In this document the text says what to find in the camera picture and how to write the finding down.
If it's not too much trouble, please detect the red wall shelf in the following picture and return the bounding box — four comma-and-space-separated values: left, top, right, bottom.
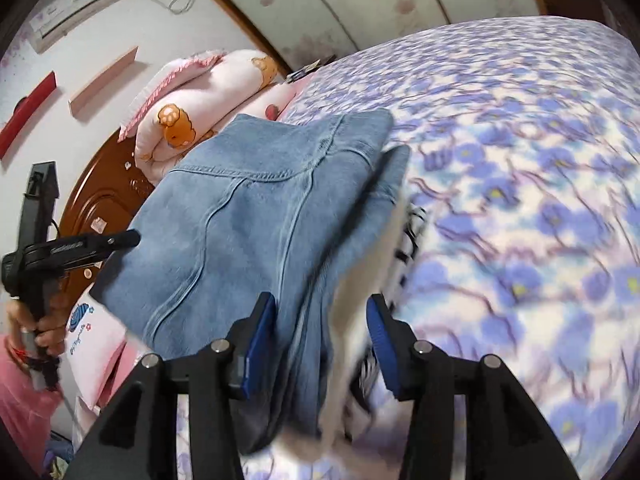
0, 71, 58, 161

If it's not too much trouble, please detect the person's left forearm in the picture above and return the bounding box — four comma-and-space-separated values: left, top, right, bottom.
0, 335, 63, 466

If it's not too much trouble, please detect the small dark object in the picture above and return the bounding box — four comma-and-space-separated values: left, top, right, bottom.
286, 59, 322, 85

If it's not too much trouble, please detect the tan wall shelf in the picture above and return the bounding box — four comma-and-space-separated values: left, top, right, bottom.
67, 46, 141, 121

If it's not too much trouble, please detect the white and pink printed pillow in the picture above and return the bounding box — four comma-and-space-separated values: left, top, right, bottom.
65, 287, 138, 411

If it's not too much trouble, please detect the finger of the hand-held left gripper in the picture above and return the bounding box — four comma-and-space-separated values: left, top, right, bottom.
86, 229, 142, 262

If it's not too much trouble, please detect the blue denim jacket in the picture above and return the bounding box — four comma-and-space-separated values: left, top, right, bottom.
90, 107, 411, 456

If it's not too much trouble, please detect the black and white patterned garment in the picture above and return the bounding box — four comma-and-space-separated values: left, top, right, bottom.
345, 207, 428, 441

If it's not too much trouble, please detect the white air conditioner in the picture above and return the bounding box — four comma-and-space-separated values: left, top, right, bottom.
27, 0, 143, 53

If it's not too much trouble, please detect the person's left hand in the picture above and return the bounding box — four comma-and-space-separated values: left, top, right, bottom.
6, 292, 68, 361

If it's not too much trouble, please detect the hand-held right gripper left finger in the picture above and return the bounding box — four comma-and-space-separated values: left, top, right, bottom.
65, 292, 278, 480

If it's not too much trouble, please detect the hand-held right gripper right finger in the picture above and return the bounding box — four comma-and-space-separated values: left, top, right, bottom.
366, 293, 583, 480

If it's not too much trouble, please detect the purple cat print blanket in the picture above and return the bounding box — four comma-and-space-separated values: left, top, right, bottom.
180, 15, 640, 480

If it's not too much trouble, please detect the pink bear print quilt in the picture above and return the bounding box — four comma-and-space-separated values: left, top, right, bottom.
117, 49, 306, 183

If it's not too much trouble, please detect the brown wooden headboard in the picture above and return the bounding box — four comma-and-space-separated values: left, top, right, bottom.
57, 132, 161, 306

